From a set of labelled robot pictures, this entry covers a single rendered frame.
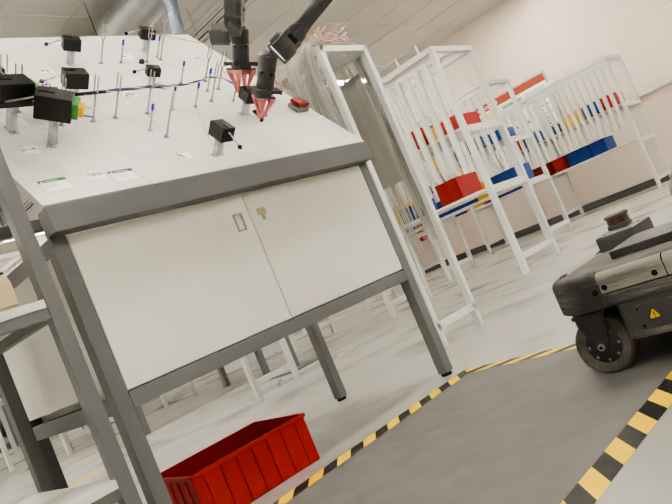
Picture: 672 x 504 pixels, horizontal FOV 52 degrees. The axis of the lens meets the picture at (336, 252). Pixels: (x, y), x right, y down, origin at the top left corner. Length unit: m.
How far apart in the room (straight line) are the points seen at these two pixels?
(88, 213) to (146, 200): 0.16
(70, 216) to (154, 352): 0.38
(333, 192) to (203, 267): 0.60
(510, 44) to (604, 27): 1.36
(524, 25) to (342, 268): 8.86
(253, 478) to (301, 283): 0.57
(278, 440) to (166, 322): 0.47
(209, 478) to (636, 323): 1.10
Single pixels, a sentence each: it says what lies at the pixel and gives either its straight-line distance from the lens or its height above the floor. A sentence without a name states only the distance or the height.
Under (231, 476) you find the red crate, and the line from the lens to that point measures 1.91.
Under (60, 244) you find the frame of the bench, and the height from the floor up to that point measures 0.78.
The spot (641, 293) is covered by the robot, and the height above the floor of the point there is 0.17.
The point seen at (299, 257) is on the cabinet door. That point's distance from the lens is 2.10.
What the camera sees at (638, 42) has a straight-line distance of 10.27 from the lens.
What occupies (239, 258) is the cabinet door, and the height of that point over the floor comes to 0.62.
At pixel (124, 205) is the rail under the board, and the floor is 0.83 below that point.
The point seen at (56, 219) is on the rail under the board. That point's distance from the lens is 1.71.
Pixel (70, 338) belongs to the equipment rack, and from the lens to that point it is 1.63.
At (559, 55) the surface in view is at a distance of 10.61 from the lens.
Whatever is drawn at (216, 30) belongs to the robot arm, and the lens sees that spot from 2.40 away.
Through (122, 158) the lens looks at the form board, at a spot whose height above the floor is 0.98.
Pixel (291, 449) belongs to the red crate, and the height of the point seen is 0.07.
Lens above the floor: 0.45
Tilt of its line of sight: 2 degrees up
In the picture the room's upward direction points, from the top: 23 degrees counter-clockwise
